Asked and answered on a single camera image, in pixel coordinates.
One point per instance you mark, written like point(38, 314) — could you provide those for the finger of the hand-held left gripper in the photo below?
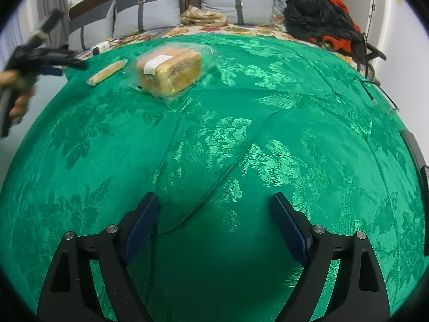
point(50, 25)
point(63, 59)

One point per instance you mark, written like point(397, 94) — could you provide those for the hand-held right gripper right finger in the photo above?
point(290, 231)

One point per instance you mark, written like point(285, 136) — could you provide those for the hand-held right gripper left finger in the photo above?
point(142, 231)

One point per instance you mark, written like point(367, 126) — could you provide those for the yellow cake bar packet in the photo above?
point(107, 72)

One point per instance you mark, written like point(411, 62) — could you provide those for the bread loaf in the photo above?
point(171, 70)

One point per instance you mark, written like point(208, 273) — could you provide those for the person's left hand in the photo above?
point(22, 104)

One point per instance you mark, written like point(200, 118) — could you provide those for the pale window curtain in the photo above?
point(10, 48)

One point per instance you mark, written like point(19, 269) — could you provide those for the white power strip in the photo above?
point(100, 47)

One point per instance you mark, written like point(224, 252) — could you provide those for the green floral bedspread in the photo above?
point(234, 141)

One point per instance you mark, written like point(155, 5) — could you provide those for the smartphone with lit screen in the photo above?
point(425, 184)

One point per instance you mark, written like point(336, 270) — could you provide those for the folded beige cloth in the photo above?
point(202, 16)

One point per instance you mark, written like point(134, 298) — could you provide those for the black smartphone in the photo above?
point(414, 147)

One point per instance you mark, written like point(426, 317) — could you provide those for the colourful floral bed sheet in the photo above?
point(248, 30)

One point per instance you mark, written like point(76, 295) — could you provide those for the black chair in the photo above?
point(377, 53)

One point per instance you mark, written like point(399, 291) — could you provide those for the black jacket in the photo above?
point(311, 16)

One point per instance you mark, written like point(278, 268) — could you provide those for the red orange jacket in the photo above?
point(338, 3)

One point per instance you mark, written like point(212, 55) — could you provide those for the white door frame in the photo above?
point(375, 3)

